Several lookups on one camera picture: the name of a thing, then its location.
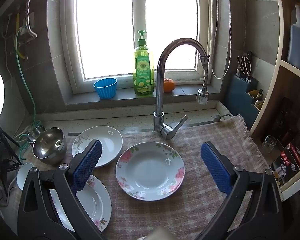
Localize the clear drinking glass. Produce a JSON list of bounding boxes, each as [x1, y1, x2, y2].
[[262, 135, 277, 153]]

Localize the wooden shelf unit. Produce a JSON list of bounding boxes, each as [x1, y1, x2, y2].
[[249, 0, 300, 201]]

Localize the pink rose rimmed plate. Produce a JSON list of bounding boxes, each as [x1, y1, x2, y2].
[[115, 142, 185, 202]]

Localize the pink checked cloth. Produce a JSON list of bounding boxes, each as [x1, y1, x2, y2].
[[22, 114, 270, 240]]

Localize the flexible metal hose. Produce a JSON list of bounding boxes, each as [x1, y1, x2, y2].
[[25, 0, 37, 41]]

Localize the green dish soap bottle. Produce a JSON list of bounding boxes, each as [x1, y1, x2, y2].
[[133, 30, 155, 96]]

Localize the grey leaf patterned plate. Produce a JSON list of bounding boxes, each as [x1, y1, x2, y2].
[[72, 126, 123, 168]]

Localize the pink blossom white plate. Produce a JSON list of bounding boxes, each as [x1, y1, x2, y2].
[[49, 174, 112, 233]]

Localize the green water hose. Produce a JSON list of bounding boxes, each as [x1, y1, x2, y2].
[[15, 27, 44, 161]]

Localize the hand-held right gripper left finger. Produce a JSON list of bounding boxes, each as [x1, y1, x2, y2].
[[17, 139, 108, 240]]

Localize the pale blue ceramic bowl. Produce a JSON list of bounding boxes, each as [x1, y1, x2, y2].
[[16, 163, 35, 190]]

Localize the blue fluted plastic cup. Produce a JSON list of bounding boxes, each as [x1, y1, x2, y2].
[[93, 78, 118, 99]]

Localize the white cutting board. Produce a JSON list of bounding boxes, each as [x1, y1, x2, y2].
[[290, 4, 300, 27]]

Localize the yellow gas pipe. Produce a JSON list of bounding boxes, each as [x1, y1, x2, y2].
[[16, 12, 28, 58]]

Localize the black tripod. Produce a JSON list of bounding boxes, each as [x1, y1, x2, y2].
[[0, 125, 22, 198]]

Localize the blue cutting board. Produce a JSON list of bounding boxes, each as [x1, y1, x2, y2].
[[287, 24, 300, 70]]

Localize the blue knife block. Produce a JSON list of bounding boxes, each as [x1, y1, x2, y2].
[[226, 74, 265, 128]]

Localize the white framed window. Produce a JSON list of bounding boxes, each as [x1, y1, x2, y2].
[[61, 0, 217, 95]]

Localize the small red steel bowl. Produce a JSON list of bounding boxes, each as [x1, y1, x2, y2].
[[27, 126, 45, 143]]

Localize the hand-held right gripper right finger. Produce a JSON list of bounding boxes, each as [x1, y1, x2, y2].
[[197, 141, 283, 240]]

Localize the black handled scissors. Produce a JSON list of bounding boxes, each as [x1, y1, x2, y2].
[[237, 55, 252, 77]]

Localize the orange fruit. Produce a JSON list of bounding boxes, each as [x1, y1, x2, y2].
[[163, 78, 176, 93]]

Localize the red and black box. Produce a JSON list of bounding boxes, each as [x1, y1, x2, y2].
[[270, 142, 300, 187]]

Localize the large stainless steel bowl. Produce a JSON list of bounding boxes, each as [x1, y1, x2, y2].
[[32, 127, 67, 166]]

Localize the chrome kitchen faucet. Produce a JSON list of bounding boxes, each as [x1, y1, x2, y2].
[[153, 38, 211, 141]]

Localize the metal bead chain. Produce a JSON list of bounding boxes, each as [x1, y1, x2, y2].
[[211, 0, 232, 79]]

